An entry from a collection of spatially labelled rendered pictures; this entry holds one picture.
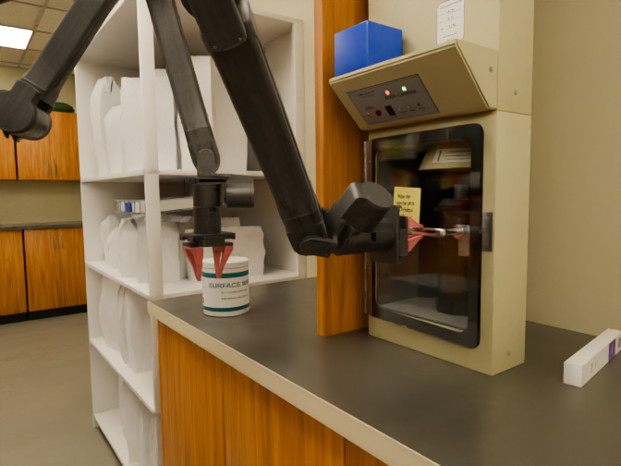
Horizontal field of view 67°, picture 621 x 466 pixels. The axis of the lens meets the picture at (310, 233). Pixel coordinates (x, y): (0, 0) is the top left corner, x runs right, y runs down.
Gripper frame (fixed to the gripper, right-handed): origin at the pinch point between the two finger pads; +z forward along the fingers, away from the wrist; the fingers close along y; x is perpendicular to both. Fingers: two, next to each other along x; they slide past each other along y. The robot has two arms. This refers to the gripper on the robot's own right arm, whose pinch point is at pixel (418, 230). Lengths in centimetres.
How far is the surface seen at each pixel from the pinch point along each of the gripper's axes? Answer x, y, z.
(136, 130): 132, 32, -11
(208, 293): 60, -20, -15
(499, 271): -11.4, -7.1, 8.5
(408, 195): 6.5, 6.5, 4.7
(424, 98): -0.4, 24.2, 1.1
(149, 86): 105, 44, -14
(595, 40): -9, 41, 50
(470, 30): -5.9, 35.8, 6.9
